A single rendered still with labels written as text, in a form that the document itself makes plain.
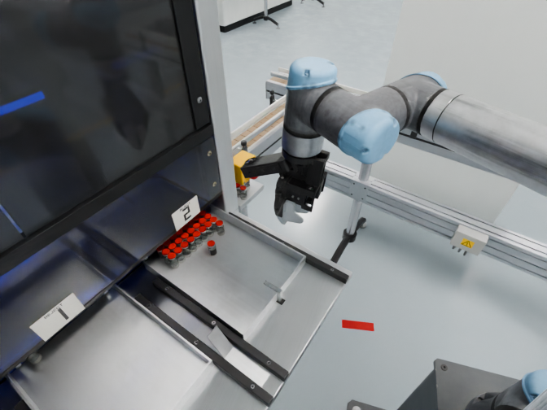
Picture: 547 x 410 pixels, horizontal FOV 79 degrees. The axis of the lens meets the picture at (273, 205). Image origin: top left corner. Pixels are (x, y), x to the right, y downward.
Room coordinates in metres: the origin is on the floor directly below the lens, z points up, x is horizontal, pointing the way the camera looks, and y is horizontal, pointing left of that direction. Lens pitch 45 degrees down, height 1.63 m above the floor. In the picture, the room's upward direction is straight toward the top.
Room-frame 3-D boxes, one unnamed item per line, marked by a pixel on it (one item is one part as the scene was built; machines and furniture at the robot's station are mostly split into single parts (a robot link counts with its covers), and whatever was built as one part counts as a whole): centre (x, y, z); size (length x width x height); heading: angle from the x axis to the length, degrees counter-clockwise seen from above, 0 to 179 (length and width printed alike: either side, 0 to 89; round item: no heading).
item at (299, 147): (0.51, -0.05, 1.29); 0.08 x 0.08 x 0.05
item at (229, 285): (0.53, 0.13, 0.90); 0.34 x 0.26 x 0.04; 54
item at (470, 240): (0.93, -0.85, 0.50); 0.12 x 0.05 x 0.09; 55
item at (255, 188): (0.85, 0.13, 0.87); 0.14 x 0.13 x 0.02; 55
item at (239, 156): (0.81, 0.10, 0.99); 0.08 x 0.07 x 0.07; 55
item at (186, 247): (0.59, 0.22, 0.90); 0.18 x 0.02 x 0.05; 144
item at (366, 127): (0.44, -0.13, 1.37); 0.11 x 0.11 x 0.08; 37
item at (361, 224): (1.29, -0.45, 0.07); 0.50 x 0.08 x 0.14; 145
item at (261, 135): (1.13, 0.05, 0.92); 0.69 x 0.16 x 0.16; 145
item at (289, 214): (0.50, -0.04, 1.11); 0.06 x 0.03 x 0.09; 65
